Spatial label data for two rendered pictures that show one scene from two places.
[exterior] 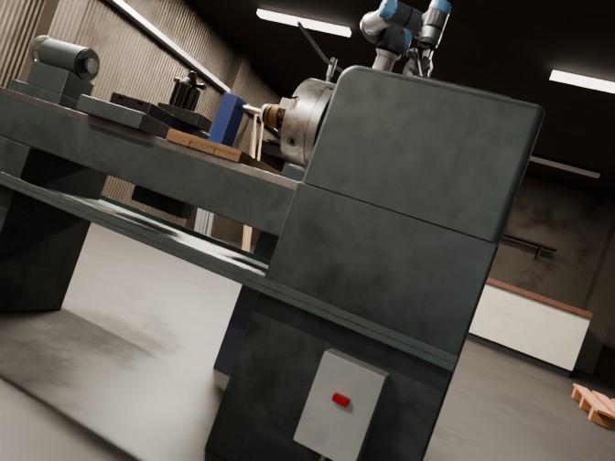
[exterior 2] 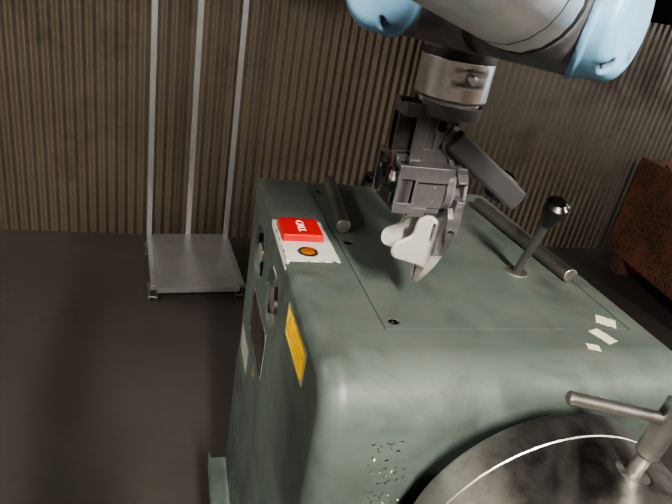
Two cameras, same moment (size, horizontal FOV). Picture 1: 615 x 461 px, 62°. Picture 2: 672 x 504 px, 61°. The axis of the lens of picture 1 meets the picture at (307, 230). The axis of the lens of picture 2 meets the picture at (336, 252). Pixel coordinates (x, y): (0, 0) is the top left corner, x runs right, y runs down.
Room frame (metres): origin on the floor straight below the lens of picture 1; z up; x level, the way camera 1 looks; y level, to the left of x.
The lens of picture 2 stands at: (2.28, 0.23, 1.60)
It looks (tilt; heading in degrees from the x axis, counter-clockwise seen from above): 26 degrees down; 231
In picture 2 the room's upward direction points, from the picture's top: 11 degrees clockwise
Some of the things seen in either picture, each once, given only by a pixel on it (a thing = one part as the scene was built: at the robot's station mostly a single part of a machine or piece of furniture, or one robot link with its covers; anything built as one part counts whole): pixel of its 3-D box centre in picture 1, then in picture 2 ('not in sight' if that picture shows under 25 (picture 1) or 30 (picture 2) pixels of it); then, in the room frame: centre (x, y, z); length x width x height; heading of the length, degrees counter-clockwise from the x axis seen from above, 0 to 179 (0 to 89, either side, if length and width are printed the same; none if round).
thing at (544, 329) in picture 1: (500, 314); not in sight; (8.41, -3.44, 0.47); 2.59 x 2.02 x 0.94; 161
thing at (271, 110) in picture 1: (278, 117); not in sight; (1.84, 0.23, 1.08); 0.09 x 0.09 x 0.09; 70
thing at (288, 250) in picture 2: not in sight; (302, 256); (1.85, -0.38, 1.23); 0.13 x 0.08 x 0.06; 70
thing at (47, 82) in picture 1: (61, 75); not in sight; (2.20, 1.22, 1.01); 0.30 x 0.20 x 0.29; 70
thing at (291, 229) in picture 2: not in sight; (299, 231); (1.85, -0.40, 1.26); 0.06 x 0.06 x 0.02; 70
